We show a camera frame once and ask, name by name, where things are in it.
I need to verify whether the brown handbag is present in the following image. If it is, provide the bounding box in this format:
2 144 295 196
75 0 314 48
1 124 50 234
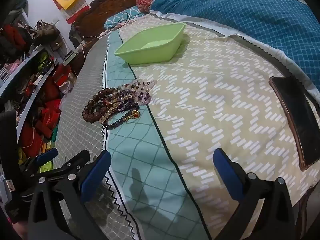
34 20 60 43

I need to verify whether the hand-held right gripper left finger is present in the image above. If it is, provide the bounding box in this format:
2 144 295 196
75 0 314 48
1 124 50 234
27 150 112 240

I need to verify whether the carved wooden headboard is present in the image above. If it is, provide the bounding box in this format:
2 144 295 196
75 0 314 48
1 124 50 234
71 0 187 39

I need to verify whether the red padded jacket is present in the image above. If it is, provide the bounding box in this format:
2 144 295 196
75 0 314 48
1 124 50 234
2 24 25 53

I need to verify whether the pale chip stone bracelet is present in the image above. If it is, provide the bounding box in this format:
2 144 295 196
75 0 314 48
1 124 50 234
120 79 157 105

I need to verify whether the teal patterned pillow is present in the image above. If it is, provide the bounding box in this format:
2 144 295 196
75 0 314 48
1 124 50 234
104 5 143 30

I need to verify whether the yellow crystal bead bracelet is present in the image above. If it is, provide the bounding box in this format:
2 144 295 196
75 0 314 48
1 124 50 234
99 97 125 124

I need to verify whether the green plastic basin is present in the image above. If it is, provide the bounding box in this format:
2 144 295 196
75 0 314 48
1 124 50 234
114 22 186 65

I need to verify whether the blue checked quilt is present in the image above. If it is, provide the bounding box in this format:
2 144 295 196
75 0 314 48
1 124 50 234
150 0 320 98

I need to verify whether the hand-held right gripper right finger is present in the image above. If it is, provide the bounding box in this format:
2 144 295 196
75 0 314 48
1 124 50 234
213 148 297 240

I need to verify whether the purple amethyst bead bracelet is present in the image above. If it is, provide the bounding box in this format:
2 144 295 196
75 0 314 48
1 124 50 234
116 90 153 112

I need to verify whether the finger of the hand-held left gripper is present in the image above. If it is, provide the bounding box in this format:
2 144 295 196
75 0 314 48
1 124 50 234
46 150 90 180
19 148 58 173

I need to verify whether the person's left hand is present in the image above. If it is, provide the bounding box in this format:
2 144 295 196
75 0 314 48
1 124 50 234
4 196 29 224

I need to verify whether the grey storage shelf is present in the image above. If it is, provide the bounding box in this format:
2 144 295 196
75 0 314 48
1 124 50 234
0 7 75 160

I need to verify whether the black smartphone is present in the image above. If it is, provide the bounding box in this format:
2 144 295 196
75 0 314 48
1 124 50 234
269 76 320 172

